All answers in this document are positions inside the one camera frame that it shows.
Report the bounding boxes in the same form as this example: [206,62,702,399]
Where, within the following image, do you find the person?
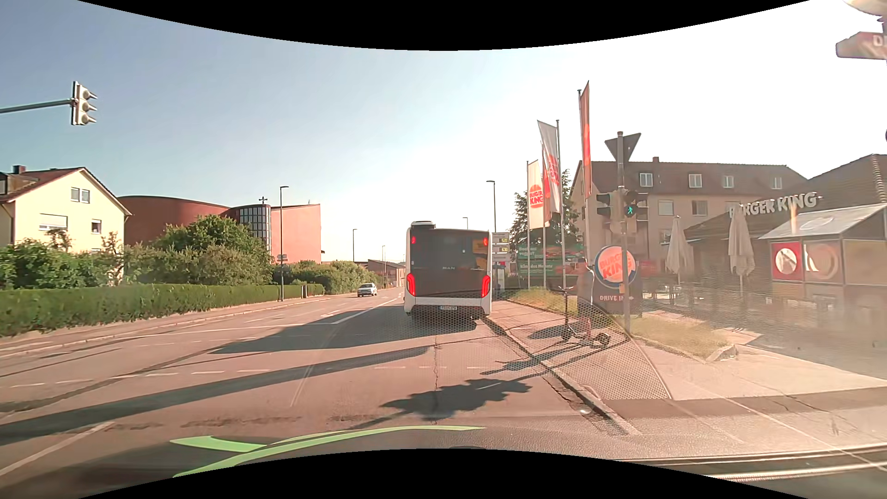
[556,257,613,347]

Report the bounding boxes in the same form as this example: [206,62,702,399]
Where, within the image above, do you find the dry grass verge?
[511,287,730,359]

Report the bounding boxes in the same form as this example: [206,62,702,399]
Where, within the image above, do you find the road markings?
[0,294,514,479]

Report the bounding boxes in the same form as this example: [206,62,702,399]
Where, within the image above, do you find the cream house with brown roof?
[0,164,132,255]

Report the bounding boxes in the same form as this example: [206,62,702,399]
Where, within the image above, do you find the pavement along hedge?
[0,297,330,351]

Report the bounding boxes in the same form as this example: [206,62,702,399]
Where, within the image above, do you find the menu board with canopy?
[758,202,887,328]

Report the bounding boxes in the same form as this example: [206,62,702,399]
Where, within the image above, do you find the road sign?
[834,0,887,62]

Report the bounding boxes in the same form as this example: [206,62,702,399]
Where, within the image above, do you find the car's own bonnet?
[0,424,887,499]

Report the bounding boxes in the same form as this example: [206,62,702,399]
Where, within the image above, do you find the traffic light with triangular sign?
[595,131,650,335]

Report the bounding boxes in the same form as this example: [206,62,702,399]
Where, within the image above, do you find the dark green tree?
[509,169,583,252]

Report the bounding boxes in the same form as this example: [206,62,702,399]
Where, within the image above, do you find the white and red flag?
[537,119,567,290]

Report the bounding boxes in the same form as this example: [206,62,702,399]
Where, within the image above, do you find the group of bushes and trees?
[0,213,382,295]

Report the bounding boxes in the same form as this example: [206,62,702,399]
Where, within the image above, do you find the low distant building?
[363,258,407,288]

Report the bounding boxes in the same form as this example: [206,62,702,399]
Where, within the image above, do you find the closed beige parasol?
[664,215,695,286]
[727,206,756,295]

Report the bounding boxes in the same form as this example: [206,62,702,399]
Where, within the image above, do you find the white flag with round logo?
[525,159,546,290]

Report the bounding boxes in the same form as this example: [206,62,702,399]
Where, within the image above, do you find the paved pavement beside restaurant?
[485,297,887,460]

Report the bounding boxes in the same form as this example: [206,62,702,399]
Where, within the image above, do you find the grey asphalt road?
[0,287,642,479]

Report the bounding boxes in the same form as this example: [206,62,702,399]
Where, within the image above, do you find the round red and blue sign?
[591,244,643,314]

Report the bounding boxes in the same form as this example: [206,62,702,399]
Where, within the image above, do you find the red curved building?
[117,195,323,265]

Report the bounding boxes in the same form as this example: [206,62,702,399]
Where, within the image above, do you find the restaurant building with white lettering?
[682,153,887,306]

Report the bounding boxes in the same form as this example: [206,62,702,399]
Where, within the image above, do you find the stack of white direction signs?
[491,231,512,293]

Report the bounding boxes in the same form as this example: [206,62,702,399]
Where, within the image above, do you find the beige building with brown roof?
[569,156,809,280]

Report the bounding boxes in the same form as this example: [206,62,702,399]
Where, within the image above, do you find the red flag on pole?
[577,81,593,266]

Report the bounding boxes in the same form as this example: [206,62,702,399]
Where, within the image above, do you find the green billboard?
[516,242,584,282]

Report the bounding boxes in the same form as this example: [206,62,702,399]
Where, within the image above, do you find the long trimmed green hedge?
[0,282,327,338]

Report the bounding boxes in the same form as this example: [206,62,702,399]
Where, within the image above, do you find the white and dark bus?
[403,220,493,320]

